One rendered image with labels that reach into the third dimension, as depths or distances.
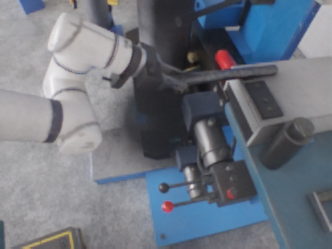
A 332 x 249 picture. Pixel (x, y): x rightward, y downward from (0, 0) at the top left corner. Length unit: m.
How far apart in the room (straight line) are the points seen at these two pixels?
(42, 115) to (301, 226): 0.68
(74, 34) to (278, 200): 0.67
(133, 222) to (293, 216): 1.21
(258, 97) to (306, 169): 0.28
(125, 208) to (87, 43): 1.41
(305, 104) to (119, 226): 1.40
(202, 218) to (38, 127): 1.34
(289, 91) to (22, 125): 0.70
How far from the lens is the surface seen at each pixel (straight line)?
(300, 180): 0.78
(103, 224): 1.74
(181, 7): 0.80
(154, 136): 1.32
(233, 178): 0.72
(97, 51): 0.49
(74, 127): 0.44
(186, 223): 1.59
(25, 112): 0.41
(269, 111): 0.67
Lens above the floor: 1.69
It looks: 56 degrees down
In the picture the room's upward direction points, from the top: 3 degrees clockwise
